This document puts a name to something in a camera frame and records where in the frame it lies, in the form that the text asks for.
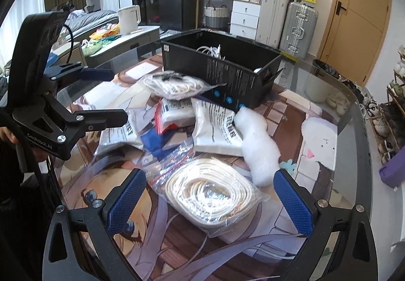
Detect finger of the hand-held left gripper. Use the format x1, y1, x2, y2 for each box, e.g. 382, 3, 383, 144
57, 109, 129, 144
47, 63, 116, 82

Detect black cardboard box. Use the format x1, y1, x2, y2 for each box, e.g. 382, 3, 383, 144
161, 30, 283, 111

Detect green plastic bag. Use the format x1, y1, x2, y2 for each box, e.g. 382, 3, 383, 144
83, 38, 106, 56

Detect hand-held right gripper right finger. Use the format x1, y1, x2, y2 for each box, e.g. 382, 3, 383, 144
273, 169, 378, 281

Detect grey top low cabinet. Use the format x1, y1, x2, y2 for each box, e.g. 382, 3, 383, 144
80, 26, 160, 68

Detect black white patterned rug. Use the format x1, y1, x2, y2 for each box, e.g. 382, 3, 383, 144
158, 29, 184, 38

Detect printed table mat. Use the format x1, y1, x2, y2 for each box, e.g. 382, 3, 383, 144
58, 56, 353, 281

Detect red white packet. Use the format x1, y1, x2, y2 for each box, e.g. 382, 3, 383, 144
155, 98, 197, 134

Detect white suitcase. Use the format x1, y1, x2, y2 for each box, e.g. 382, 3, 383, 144
255, 0, 290, 49

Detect thick black cable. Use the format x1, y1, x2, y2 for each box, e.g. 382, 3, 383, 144
0, 109, 55, 206

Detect person's left hand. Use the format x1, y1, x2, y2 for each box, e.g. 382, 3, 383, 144
0, 127, 19, 144

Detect person's left forearm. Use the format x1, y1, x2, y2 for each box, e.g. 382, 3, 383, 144
0, 142, 51, 237

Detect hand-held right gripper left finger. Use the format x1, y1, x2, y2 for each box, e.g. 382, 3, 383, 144
43, 169, 148, 281

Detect wooden shoe rack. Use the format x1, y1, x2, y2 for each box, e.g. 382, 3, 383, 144
369, 45, 405, 164

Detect group of assorted shoes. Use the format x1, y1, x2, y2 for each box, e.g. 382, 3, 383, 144
327, 45, 405, 164

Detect thin black cable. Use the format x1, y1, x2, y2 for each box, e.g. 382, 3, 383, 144
63, 24, 75, 64

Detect white electric kettle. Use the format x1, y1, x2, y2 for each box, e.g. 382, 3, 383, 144
118, 5, 140, 35

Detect bed with grey bedding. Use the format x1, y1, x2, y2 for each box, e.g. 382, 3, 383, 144
63, 10, 119, 44

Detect white cables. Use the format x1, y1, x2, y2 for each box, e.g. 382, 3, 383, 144
196, 44, 226, 61

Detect large bagged white rope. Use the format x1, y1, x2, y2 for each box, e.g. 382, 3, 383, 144
146, 139, 263, 239

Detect small bagged white rope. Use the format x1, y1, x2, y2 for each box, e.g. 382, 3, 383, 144
139, 71, 211, 100

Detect silver suitcase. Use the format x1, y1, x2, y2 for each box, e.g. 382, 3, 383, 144
279, 1, 318, 58

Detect wooden door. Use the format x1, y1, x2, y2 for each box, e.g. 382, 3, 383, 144
316, 0, 393, 87

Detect white printed packet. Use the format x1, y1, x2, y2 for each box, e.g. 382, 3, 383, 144
96, 109, 149, 155
191, 98, 250, 157

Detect yellow plastic bag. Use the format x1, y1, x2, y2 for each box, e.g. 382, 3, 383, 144
89, 23, 121, 41

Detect purple bag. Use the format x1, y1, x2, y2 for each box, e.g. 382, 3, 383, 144
379, 146, 405, 188

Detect white trash bin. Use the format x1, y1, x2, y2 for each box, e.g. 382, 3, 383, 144
305, 59, 340, 104

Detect grey white laundry basket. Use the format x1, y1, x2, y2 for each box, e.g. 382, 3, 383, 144
202, 3, 230, 29

